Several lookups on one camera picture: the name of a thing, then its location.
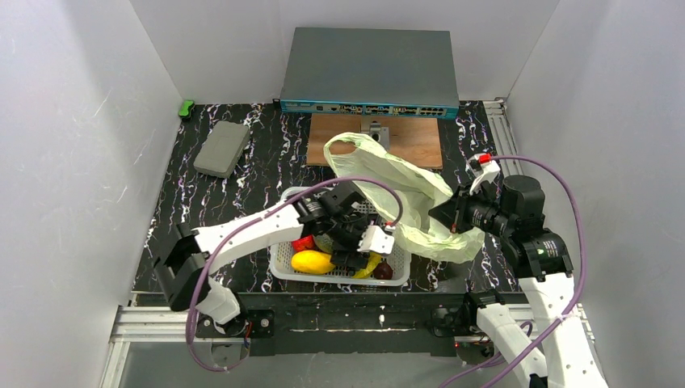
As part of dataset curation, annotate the light green plastic bag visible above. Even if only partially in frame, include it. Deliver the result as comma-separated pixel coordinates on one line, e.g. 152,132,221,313
323,133,485,264

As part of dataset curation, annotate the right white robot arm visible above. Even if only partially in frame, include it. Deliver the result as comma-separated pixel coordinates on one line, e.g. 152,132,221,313
429,175,607,387

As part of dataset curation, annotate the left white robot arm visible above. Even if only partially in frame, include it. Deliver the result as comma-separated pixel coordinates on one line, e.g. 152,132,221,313
153,178,393,342

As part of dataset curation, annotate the yellow fake banana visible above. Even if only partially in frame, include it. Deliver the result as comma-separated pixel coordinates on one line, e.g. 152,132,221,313
353,252,382,279

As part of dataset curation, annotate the red fake strawberry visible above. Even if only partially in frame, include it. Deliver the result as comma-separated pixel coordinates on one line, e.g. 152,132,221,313
291,235,317,253

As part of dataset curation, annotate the yellow fake mango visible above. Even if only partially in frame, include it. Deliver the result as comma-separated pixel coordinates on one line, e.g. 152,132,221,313
291,250,336,275

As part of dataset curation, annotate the dark red fake fruit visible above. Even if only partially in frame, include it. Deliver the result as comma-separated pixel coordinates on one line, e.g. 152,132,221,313
372,262,394,280

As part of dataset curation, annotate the white plastic basket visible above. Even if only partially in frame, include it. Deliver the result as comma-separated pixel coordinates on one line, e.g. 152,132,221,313
268,186,412,287

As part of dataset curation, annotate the brown wooden board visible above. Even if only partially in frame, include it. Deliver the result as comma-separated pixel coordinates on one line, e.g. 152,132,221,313
305,114,443,170

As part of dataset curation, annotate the grey rectangular case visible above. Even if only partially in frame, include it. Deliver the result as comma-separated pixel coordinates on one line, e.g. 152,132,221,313
193,121,250,179

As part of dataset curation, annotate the green black small tool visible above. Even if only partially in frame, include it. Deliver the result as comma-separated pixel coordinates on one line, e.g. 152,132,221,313
178,99,195,120

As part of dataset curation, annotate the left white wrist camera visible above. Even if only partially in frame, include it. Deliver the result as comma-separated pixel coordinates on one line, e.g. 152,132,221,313
357,225,396,256

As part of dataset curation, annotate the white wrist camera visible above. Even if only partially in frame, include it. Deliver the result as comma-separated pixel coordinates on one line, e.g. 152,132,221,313
357,225,396,256
468,154,501,195

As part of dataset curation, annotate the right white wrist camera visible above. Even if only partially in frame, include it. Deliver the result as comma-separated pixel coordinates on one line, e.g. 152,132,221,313
468,154,501,195

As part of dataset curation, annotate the black base frame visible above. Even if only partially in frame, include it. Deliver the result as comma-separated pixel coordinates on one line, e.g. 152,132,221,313
196,292,485,356

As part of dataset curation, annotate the small metal bracket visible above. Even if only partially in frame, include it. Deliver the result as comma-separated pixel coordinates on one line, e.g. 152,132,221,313
360,120,390,150

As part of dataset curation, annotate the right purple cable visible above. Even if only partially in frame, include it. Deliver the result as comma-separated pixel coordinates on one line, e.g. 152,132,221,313
439,155,587,388

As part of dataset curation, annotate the purple cable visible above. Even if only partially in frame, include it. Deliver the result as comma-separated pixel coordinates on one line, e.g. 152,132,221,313
439,155,587,388
185,177,405,373

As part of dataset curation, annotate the grey network switch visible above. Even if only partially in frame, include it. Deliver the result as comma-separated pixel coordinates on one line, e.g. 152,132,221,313
276,27,460,120

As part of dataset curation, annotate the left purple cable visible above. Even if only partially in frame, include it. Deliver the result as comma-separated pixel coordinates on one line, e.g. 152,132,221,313
185,177,405,373

